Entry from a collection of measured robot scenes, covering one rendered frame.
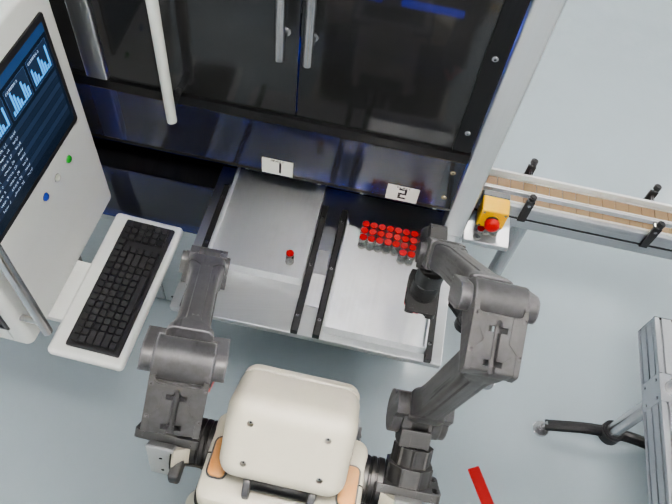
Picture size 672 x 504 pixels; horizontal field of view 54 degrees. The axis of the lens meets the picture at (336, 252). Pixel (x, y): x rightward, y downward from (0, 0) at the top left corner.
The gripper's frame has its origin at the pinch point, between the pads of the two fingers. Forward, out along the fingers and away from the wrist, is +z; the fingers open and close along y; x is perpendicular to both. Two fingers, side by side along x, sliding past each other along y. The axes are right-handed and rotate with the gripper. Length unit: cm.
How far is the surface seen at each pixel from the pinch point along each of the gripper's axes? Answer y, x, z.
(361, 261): 22.6, 14.0, 21.3
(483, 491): -6, -47, 109
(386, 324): 5.6, 4.3, 20.9
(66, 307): -6, 87, 29
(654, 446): 5, -85, 60
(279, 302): 5.0, 32.3, 21.2
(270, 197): 37, 43, 22
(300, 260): 18.7, 30.0, 21.2
